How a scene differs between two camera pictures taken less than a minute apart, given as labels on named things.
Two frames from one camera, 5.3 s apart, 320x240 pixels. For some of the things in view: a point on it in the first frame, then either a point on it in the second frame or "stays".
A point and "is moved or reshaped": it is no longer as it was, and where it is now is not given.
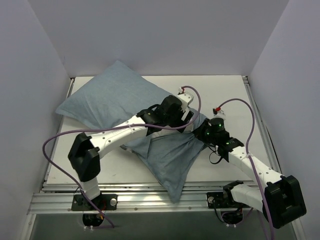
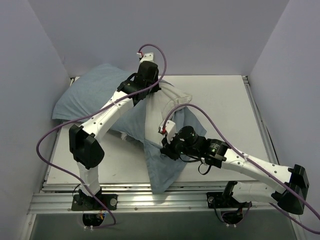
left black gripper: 186,117 → 155,87
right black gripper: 200,129 → 169,151
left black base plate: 104,202 stays
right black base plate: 222,200 stays
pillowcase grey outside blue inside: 120,93 is moved or reshaped
